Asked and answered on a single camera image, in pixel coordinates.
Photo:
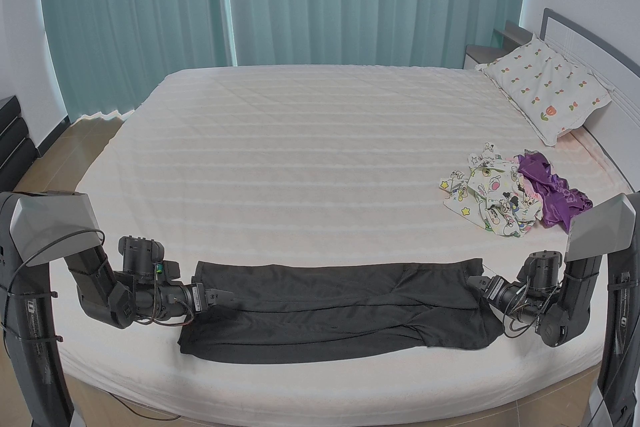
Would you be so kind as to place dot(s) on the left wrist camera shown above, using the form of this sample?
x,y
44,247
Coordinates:
x,y
171,269

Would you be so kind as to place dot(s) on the grey bedside table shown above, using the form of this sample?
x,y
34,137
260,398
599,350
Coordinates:
x,y
482,54

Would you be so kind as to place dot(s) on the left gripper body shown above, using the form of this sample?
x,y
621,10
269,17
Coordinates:
x,y
180,301

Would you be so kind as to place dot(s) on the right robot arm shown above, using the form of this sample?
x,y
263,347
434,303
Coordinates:
x,y
602,230

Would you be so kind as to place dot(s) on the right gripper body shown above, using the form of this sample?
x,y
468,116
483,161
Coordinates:
x,y
510,300

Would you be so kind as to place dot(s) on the white printed pillow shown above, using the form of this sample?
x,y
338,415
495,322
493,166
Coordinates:
x,y
547,87

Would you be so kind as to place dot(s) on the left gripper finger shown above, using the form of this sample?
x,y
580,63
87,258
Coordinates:
x,y
217,297

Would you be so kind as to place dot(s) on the white printed pyjama top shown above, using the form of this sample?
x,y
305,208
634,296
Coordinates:
x,y
495,195

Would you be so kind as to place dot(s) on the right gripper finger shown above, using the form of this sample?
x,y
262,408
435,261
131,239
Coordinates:
x,y
480,282

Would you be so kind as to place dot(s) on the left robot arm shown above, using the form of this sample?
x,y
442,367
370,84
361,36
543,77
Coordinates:
x,y
55,225

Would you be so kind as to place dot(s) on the black chest of drawers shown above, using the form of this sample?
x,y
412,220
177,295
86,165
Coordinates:
x,y
15,145

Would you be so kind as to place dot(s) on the purple satin garment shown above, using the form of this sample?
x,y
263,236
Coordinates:
x,y
560,200

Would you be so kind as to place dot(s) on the black T-shirt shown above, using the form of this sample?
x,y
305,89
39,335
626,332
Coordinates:
x,y
325,315

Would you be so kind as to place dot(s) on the bed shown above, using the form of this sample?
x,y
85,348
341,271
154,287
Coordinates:
x,y
300,155

